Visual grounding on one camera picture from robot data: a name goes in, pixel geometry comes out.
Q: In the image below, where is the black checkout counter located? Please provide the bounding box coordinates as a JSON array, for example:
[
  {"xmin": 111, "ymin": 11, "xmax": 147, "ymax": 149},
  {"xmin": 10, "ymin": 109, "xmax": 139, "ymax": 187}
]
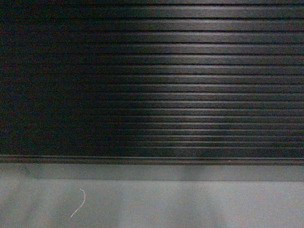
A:
[{"xmin": 0, "ymin": 0, "xmax": 304, "ymax": 181}]

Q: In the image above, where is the white thread on floor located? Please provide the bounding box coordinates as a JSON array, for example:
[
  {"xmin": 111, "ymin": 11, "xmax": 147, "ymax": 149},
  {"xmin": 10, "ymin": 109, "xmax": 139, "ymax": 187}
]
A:
[{"xmin": 70, "ymin": 188, "xmax": 86, "ymax": 218}]

